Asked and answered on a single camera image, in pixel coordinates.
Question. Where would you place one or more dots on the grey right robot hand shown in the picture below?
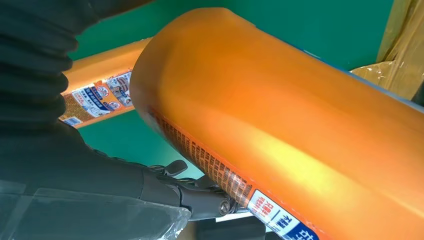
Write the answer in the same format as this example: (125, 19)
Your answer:
(82, 192)

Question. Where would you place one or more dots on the yellow plastic sheet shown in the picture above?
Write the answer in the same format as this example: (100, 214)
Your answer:
(400, 49)

